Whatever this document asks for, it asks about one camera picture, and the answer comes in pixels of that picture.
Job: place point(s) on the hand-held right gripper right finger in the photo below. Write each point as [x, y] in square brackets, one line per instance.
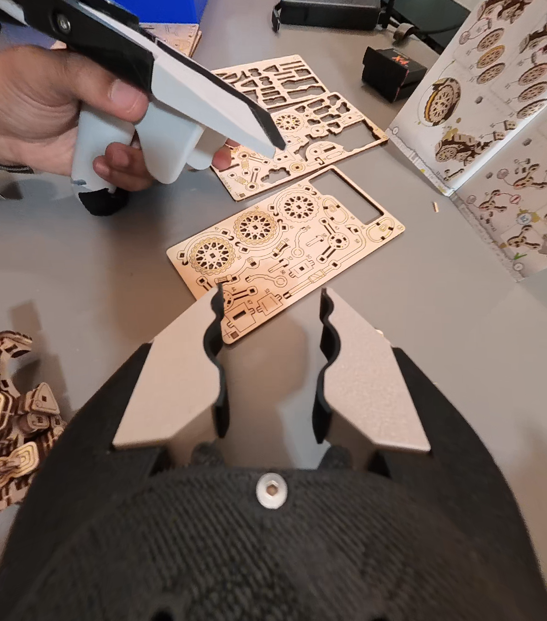
[375, 388]

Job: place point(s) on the black power adapter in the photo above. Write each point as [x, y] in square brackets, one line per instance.
[331, 14]

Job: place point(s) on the spare wooden sheet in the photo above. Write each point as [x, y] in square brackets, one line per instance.
[181, 39]

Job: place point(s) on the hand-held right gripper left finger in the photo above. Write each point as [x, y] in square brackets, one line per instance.
[171, 383]

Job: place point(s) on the grey desk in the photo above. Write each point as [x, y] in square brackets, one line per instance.
[448, 339]

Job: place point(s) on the wooden puzzle sheet rectangular window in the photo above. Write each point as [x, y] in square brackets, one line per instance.
[273, 257]

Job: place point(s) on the black tablet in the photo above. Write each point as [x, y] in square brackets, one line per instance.
[438, 24]

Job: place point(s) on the folded instruction booklet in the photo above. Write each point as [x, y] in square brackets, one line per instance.
[496, 121]

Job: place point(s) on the blue plastic bin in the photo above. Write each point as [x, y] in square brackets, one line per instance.
[171, 9]

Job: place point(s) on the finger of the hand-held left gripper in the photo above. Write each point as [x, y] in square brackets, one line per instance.
[196, 102]

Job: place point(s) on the person's left hand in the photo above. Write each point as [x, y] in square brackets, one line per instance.
[11, 106]

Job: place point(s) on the wooden puzzle sheet many cutouts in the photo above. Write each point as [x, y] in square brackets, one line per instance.
[247, 162]

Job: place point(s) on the small black box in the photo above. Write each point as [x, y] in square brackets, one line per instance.
[385, 72]

